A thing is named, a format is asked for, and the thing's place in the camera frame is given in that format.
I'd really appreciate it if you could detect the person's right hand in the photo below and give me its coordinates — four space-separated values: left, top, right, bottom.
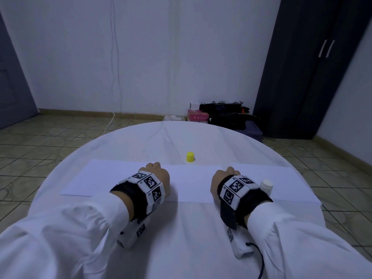
210 167 240 201

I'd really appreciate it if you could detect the person's left hand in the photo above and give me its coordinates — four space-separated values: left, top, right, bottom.
139 162 171 192

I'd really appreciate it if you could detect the single white paper sheet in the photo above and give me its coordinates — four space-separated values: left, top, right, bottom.
164 164 233 204

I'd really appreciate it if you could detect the yellow glue stick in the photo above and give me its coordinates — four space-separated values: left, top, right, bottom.
260 179 274 195

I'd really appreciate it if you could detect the white paper stack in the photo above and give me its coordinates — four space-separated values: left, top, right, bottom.
61 160 146 198
235 164 322 205

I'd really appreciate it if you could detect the person's left forearm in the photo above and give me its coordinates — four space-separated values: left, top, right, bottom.
0 191 131 279

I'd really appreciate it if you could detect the person's right forearm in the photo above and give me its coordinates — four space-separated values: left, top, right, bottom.
247 201 372 279

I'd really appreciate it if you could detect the black left wristband with markers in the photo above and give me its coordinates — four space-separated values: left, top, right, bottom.
110 171 166 221

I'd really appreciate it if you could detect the black wristband with markers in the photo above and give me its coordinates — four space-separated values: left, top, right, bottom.
217 175 273 230
110 171 166 221

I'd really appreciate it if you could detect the black right wristband with markers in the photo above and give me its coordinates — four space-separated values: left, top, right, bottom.
217 175 273 230

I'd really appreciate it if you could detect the blue suitcase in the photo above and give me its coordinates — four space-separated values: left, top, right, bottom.
238 120 263 142

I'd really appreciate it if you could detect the black bag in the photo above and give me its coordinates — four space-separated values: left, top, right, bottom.
199 102 253 128

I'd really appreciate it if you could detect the pink box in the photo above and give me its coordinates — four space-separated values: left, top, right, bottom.
187 110 209 122

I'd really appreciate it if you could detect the black wardrobe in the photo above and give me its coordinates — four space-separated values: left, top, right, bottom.
254 0 372 140

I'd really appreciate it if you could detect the grey door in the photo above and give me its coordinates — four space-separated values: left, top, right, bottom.
0 14 38 130

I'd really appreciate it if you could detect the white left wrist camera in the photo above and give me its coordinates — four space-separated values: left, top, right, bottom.
118 217 147 249

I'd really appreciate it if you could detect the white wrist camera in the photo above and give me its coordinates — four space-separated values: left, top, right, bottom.
118 217 147 249
226 225 255 259

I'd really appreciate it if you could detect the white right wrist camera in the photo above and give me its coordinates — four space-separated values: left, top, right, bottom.
226 225 255 259

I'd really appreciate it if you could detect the black right camera cable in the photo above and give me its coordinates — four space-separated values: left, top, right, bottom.
247 244 265 279

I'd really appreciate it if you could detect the white wall cable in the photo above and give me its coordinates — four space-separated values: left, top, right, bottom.
102 0 123 134

